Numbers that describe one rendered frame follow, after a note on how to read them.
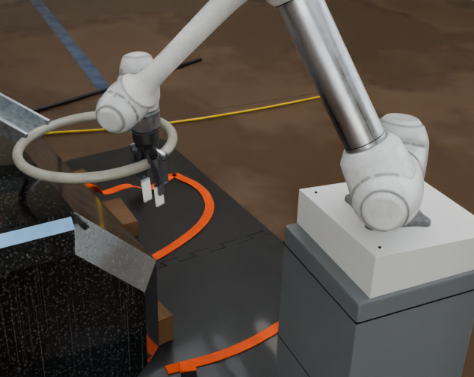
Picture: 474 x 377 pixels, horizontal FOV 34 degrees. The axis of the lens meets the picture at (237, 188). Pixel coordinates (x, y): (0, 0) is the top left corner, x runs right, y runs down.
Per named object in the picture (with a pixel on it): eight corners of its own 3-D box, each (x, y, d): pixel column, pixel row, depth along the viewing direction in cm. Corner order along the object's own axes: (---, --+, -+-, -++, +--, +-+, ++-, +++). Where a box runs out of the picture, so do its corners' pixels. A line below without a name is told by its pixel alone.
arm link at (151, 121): (143, 99, 216) (145, 120, 218) (119, 110, 209) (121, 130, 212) (166, 106, 210) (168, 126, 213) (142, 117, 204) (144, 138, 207)
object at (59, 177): (-23, 170, 222) (-25, 161, 221) (77, 109, 261) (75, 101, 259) (121, 197, 203) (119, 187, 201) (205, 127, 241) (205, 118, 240)
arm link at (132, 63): (130, 100, 215) (114, 118, 204) (123, 46, 208) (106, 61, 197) (167, 101, 213) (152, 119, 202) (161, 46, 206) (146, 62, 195)
